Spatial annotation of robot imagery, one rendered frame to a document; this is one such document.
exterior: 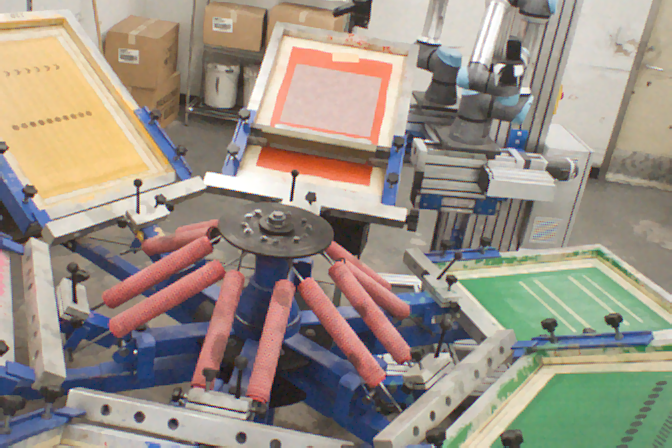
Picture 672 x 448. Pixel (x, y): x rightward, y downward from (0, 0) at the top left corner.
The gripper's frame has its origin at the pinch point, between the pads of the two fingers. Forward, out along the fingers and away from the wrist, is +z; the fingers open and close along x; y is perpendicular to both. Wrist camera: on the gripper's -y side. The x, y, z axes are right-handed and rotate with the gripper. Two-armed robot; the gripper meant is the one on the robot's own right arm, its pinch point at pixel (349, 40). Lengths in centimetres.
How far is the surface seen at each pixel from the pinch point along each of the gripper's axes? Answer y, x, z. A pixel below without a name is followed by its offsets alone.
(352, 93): 7.2, -41.6, -1.2
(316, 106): -5, -51, 1
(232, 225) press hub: -11, -150, -27
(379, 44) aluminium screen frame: 13.5, -18.6, -11.0
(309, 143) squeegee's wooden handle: -3, -76, 0
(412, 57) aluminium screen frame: 27.3, -22.4, -10.0
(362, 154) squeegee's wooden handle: 16, -76, 1
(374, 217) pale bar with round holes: 24, -100, 7
